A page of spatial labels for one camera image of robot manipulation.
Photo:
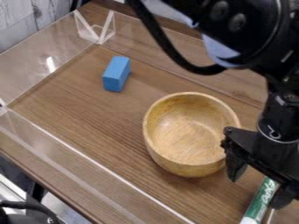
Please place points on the clear acrylic tray wall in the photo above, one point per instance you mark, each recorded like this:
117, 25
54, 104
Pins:
74, 135

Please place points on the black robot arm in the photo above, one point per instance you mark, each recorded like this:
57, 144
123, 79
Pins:
252, 34

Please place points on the blue rectangular block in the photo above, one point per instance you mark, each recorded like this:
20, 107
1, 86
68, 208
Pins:
116, 73

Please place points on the black equipment with cable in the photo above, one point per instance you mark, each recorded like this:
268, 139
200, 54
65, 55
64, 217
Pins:
26, 212

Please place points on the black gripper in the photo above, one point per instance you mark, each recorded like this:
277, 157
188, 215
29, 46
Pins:
273, 156

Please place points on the light wooden bowl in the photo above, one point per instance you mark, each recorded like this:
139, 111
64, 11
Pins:
183, 129

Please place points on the green expo marker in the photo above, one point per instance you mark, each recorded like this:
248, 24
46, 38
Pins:
256, 209

